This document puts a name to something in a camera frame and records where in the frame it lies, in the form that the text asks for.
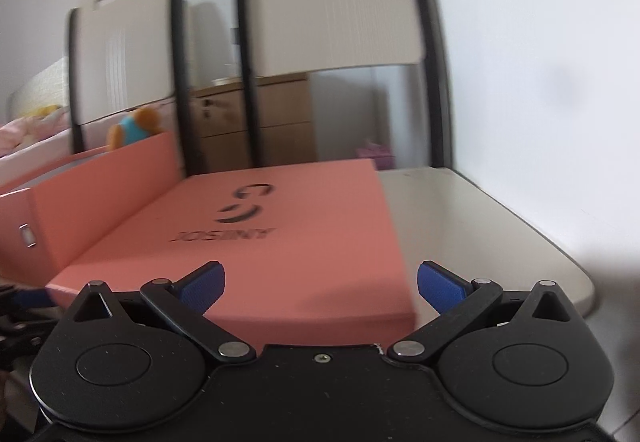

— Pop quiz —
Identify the pink shoe box lid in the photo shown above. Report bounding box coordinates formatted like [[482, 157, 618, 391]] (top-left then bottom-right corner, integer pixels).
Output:
[[48, 159, 416, 348]]

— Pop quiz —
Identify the orange plush toy blue shirt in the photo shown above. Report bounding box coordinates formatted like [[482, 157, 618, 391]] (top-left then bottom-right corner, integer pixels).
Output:
[[106, 106, 162, 150]]

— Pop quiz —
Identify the pink open shoe box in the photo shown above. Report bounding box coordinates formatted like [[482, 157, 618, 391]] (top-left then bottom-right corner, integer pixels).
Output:
[[1, 132, 182, 286]]

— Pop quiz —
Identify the small pink gift box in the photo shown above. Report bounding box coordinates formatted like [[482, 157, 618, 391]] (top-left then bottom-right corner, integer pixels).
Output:
[[356, 142, 395, 171]]

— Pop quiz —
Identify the pink bed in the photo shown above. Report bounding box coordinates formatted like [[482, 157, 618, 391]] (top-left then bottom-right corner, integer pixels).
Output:
[[1, 110, 72, 184]]

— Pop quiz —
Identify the yellow plush on bed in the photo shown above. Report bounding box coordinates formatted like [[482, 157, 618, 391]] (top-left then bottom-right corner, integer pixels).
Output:
[[25, 104, 63, 119]]

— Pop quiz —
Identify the wooden drawer cabinet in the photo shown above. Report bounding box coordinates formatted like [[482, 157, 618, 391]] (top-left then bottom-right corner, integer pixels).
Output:
[[191, 72, 318, 172]]

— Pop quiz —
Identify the quilted beige headboard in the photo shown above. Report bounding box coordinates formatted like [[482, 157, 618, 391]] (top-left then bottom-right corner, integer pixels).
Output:
[[6, 56, 68, 120]]

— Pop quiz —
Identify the beige chair left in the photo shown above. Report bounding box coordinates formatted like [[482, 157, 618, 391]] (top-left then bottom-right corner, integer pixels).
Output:
[[66, 0, 205, 176]]

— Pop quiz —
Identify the beige chair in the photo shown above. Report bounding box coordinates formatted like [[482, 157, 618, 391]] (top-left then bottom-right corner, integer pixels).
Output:
[[66, 0, 205, 176], [235, 0, 454, 168]]

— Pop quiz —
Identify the beige chair right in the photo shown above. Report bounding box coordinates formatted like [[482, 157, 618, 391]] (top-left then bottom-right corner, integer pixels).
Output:
[[235, 0, 454, 168]]

